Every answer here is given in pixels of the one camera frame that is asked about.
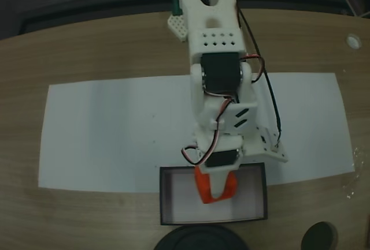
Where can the orange cube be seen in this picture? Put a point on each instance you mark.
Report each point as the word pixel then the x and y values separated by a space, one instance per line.
pixel 202 188

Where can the dark brown open box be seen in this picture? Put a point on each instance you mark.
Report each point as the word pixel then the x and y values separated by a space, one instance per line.
pixel 260 198

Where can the black desk lamp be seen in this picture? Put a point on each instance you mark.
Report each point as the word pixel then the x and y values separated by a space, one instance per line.
pixel 199 240

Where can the white paper sheet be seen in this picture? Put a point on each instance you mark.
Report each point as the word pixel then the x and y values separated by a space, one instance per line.
pixel 312 123
pixel 115 134

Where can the dark round table grommet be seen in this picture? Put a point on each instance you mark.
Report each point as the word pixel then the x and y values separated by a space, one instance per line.
pixel 319 237

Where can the white round cap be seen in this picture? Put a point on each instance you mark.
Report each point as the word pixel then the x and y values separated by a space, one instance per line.
pixel 353 41

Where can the white perforated mount plate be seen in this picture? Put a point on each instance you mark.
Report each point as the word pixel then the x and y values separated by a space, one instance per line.
pixel 269 146

